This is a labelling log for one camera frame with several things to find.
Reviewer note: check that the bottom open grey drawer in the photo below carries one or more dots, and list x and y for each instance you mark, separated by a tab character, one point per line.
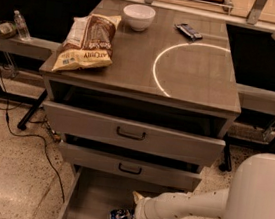
96	194

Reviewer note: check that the grey drawer cabinet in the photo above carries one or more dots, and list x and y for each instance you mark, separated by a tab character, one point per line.
158	77

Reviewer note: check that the yellow brown chip bag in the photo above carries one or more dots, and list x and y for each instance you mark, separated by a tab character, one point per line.
88	44

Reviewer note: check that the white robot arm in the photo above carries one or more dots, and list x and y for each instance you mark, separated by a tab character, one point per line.
251	195

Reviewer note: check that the left grey bench shelf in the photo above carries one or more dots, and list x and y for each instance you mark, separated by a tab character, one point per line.
35	48

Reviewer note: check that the top grey drawer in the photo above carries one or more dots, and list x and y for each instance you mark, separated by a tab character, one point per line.
145	138

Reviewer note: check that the grey bench shelf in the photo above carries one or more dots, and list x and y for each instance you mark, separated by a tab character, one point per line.
35	48
256	99

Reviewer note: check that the right grey bench shelf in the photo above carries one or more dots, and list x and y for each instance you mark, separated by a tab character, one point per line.
256	99

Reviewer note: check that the clear plastic water bottle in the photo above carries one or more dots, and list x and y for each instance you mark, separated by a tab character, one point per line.
21	26

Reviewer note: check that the blue pepsi can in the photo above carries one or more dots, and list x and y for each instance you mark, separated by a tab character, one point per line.
122	214

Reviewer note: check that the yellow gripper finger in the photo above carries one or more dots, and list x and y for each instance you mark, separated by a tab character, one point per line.
137	197

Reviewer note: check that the white ceramic bowl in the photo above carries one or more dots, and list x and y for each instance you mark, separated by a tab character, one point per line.
139	17

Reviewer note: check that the middle grey drawer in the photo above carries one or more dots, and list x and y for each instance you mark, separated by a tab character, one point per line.
130	168

